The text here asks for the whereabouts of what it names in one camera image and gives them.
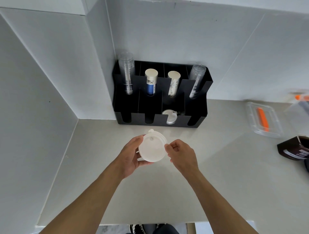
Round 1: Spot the person's right hand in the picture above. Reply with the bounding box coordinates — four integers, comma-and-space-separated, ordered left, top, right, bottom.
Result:
164, 139, 201, 178

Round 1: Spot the person's left hand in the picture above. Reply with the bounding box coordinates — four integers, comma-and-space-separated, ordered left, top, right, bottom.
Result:
115, 135, 155, 180

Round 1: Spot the white lid stack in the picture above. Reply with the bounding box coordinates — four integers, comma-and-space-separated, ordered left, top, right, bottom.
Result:
138, 129, 168, 162

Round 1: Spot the person's left forearm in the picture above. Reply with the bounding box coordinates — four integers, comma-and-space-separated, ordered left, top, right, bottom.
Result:
36, 164, 128, 234

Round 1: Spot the person's right forearm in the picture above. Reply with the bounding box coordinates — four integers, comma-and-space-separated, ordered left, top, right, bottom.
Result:
180, 169, 261, 234

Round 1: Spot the white cup lid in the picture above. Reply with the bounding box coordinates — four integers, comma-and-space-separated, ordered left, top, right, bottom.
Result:
161, 109, 179, 125

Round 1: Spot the black cup organizer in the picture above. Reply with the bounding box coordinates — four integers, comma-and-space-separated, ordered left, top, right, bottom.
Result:
112, 59, 214, 129

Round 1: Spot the blue print paper cup stack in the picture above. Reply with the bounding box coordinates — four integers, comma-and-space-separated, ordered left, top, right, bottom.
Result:
145, 68, 158, 96

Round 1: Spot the white patterned paper cup stack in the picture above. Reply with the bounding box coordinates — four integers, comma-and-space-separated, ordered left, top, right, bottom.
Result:
168, 71, 181, 98

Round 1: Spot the tall clear plastic cup stack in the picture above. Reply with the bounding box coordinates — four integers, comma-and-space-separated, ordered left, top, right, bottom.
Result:
117, 49, 136, 95

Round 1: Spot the short clear plastic cup stack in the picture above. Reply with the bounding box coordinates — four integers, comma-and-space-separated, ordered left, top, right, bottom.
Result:
188, 64, 207, 99

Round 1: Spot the person's dark trouser leg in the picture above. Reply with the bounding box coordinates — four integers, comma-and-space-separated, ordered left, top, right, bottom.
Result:
155, 223, 187, 234

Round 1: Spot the black and white shoe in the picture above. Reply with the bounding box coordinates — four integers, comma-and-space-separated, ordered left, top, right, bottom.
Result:
129, 224, 146, 234

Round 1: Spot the orange utensil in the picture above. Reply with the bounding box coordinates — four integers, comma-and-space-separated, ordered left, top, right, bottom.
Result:
257, 108, 270, 132

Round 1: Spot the clear plastic container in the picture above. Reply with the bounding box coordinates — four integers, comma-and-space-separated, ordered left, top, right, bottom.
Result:
246, 101, 284, 139

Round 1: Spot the dark brown carton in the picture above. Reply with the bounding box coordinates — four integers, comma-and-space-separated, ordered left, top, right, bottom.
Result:
277, 135, 309, 161

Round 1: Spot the clear plastic bag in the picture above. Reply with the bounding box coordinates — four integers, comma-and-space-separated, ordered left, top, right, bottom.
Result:
283, 90, 309, 136

